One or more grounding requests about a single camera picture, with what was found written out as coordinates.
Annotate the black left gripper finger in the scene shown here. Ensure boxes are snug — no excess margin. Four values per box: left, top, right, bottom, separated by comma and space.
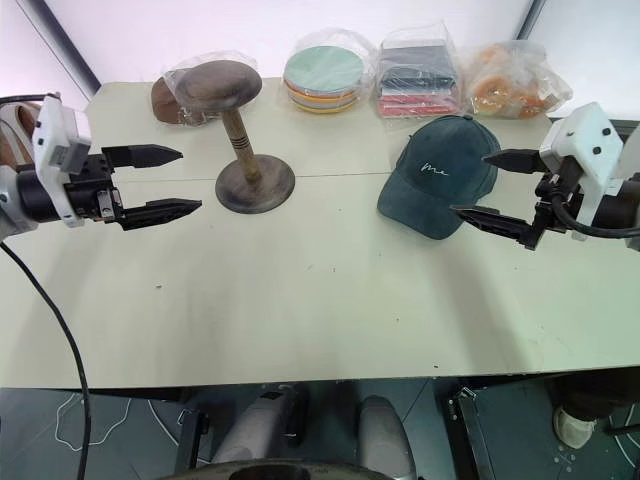
121, 198, 204, 233
101, 143, 184, 170

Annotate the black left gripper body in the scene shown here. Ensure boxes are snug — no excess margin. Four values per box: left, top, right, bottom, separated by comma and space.
62, 148, 126, 227

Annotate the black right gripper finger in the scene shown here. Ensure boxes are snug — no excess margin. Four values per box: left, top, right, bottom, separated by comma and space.
449, 203, 545, 250
481, 147, 546, 175

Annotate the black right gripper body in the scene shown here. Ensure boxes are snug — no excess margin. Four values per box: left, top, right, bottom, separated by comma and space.
531, 159, 587, 236

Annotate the wooden hat stand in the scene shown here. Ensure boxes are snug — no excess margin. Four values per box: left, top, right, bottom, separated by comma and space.
174, 61, 297, 215

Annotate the brown cap in plastic bag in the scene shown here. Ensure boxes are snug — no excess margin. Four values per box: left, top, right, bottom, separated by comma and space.
150, 53, 261, 126

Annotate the bag of toy donuts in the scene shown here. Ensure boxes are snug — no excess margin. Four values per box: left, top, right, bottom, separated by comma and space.
462, 41, 574, 121

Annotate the dark green baseball cap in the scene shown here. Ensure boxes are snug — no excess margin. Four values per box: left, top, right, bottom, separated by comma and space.
376, 114, 502, 242

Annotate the brown shoe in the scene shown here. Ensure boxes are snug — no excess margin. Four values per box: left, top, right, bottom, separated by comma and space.
0, 99, 47, 169

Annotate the bagged stack of folded cloths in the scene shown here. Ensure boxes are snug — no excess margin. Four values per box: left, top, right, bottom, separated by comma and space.
370, 19, 465, 121

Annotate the bagged stack of round coasters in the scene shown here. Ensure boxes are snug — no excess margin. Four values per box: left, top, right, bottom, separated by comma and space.
281, 28, 375, 117

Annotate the dark trouser leg of bystander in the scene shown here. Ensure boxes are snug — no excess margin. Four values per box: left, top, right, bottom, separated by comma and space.
543, 370, 640, 427

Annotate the white sneaker of bystander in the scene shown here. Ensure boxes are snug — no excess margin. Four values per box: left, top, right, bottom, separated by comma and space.
551, 404, 599, 451

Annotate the grey robot left leg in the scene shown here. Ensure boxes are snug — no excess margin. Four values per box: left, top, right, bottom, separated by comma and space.
212, 383, 312, 467

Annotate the grey robot leg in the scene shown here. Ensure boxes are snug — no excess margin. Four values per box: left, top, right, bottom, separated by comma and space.
357, 393, 417, 480
212, 383, 312, 467

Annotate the grey robot right leg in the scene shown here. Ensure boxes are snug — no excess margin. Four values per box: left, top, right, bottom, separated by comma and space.
357, 393, 417, 480

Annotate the dark rounded robot torso edge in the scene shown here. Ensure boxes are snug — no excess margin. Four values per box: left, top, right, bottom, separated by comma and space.
172, 460, 419, 480

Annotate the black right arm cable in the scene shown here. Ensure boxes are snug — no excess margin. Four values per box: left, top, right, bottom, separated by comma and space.
547, 172, 640, 243

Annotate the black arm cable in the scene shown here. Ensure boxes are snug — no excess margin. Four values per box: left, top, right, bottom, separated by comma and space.
0, 91, 94, 480
547, 172, 640, 243

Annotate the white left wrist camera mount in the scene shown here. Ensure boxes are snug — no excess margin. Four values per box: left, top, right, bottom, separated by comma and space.
28, 93, 92, 229

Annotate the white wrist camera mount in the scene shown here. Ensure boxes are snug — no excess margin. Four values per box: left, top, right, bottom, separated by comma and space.
28, 93, 92, 229
538, 101, 626, 227

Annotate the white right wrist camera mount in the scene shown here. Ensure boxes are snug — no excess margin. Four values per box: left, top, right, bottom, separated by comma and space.
538, 101, 626, 227

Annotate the dark window frame post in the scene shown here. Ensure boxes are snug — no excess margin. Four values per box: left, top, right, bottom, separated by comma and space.
513, 0, 547, 42
22, 0, 102, 104

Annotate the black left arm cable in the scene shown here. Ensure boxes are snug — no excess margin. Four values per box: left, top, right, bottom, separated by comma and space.
0, 91, 94, 480

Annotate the black table frame leg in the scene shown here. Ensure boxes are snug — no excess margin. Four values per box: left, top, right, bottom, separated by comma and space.
446, 385, 499, 480
177, 410, 210, 475

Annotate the thin white floor cable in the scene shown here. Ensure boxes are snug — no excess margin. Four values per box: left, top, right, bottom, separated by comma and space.
53, 392, 134, 447

